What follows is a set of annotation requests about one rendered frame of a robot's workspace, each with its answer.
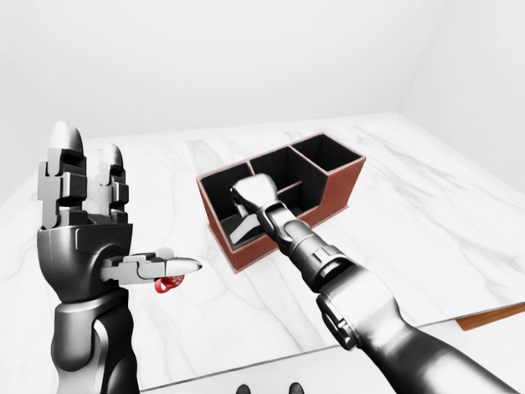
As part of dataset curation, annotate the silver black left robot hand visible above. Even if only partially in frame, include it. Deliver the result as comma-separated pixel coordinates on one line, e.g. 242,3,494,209
35,120,203,305

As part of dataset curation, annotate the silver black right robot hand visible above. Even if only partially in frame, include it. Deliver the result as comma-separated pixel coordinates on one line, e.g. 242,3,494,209
228,173,285,246

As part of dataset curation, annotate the red-brown desk caddy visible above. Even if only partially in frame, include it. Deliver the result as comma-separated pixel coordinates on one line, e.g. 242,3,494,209
195,131,367,275

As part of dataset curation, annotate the small red white object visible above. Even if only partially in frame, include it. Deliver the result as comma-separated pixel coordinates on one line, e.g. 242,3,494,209
154,246,185,296

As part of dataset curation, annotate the brown wooden slab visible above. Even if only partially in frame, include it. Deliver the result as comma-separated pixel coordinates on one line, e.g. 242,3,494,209
455,301,525,332

